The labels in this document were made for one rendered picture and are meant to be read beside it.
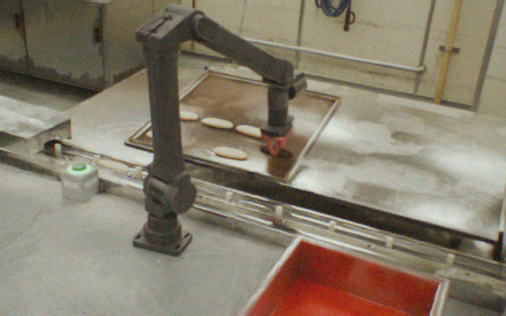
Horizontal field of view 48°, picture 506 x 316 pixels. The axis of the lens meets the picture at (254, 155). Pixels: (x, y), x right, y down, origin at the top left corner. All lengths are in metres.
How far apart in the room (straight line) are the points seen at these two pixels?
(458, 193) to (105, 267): 0.90
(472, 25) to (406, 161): 3.38
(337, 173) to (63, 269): 0.74
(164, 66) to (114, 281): 0.46
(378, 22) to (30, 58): 2.84
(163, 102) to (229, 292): 0.42
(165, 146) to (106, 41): 3.01
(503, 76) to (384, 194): 3.29
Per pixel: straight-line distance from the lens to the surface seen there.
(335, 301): 1.23
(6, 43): 4.86
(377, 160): 1.63
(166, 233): 1.31
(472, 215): 1.50
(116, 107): 2.16
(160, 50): 1.13
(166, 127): 1.20
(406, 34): 5.02
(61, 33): 4.44
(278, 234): 1.35
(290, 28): 5.28
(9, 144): 1.76
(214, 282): 1.25
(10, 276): 1.32
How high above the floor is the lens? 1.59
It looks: 25 degrees down
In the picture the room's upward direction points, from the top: 4 degrees clockwise
